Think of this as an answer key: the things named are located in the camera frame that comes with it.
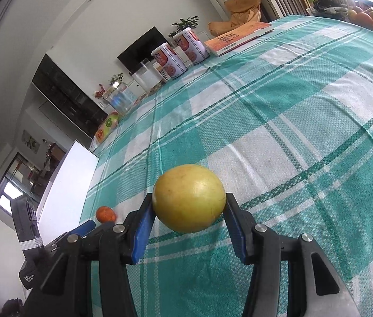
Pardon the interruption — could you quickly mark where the pile of oranges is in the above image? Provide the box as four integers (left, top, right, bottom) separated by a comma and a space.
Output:
345, 3, 373, 38

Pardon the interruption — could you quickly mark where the wall picture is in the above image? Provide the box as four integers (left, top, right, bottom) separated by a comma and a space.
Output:
22, 130, 40, 153

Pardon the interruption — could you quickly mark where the window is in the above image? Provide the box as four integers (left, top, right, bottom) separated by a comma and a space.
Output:
0, 151, 42, 212

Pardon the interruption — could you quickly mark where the clear plastic jar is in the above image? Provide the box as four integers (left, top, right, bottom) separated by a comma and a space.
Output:
130, 58, 164, 94

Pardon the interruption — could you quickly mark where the fruit print tissue box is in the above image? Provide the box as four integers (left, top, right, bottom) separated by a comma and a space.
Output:
94, 110, 121, 144

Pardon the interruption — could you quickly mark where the white and red can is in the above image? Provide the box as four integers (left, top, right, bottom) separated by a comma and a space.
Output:
151, 43, 187, 81
173, 27, 209, 66

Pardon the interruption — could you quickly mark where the glass jar with gold lid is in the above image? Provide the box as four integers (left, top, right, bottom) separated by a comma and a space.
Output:
106, 82, 134, 115

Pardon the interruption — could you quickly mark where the white board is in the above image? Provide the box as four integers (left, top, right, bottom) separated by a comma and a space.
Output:
37, 140, 100, 249

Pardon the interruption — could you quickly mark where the small green potted plant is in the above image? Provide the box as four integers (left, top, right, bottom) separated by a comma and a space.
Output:
108, 73, 125, 87

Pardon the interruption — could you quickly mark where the orange book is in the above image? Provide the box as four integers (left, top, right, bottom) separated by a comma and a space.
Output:
204, 21, 275, 57

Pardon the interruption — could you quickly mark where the orange beanbag cushion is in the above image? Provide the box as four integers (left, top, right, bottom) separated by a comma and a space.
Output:
208, 0, 262, 34

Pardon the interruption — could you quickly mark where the teal plaid tablecloth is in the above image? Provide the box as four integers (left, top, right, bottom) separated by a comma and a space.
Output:
77, 15, 373, 317

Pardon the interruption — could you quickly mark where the orange tangerine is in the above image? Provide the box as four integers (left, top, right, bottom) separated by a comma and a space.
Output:
96, 206, 117, 224

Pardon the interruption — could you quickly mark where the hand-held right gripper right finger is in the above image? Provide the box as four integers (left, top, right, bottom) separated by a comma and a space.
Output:
223, 192, 360, 317

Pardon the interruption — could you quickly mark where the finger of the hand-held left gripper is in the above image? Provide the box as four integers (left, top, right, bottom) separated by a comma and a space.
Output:
46, 221, 95, 261

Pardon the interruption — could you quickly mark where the dark glass cabinet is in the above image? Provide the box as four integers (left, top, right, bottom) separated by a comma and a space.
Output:
31, 54, 108, 138

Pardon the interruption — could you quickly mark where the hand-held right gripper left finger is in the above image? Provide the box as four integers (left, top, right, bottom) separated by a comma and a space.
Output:
23, 193, 156, 317

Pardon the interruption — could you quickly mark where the black television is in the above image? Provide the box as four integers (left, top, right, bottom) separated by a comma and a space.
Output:
117, 26, 171, 73

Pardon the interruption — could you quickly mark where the yellow passion fruit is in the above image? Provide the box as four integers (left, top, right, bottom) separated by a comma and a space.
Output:
152, 164, 227, 234

